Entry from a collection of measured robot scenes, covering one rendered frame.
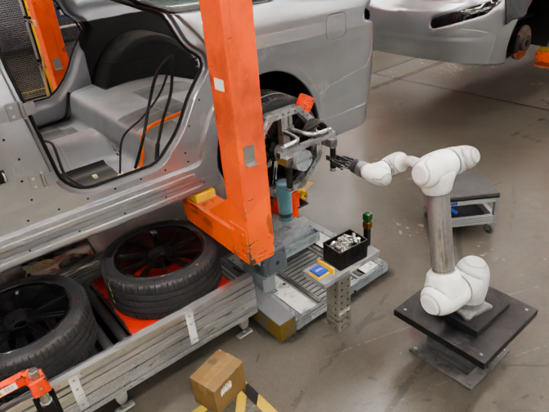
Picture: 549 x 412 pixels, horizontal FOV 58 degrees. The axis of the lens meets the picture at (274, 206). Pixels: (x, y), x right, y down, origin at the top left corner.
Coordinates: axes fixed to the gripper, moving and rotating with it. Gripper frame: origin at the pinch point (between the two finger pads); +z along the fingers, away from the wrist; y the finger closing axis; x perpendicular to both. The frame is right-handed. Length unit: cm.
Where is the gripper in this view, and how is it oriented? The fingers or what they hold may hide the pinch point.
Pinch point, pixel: (332, 157)
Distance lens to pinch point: 296.8
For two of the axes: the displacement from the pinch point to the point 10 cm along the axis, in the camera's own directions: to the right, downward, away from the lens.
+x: -0.7, -8.6, -5.0
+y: 7.7, -3.7, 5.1
